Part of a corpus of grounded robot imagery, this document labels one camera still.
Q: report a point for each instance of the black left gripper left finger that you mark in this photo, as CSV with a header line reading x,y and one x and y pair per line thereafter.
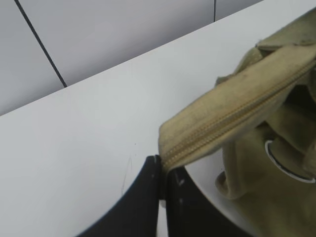
x,y
136,212

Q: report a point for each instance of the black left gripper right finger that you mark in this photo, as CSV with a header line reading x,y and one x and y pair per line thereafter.
x,y
190,214

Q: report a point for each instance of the silver metal zipper pull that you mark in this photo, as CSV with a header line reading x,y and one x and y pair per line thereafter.
x,y
298,165

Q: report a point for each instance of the olive yellow canvas bag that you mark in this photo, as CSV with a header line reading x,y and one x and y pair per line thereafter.
x,y
271,94

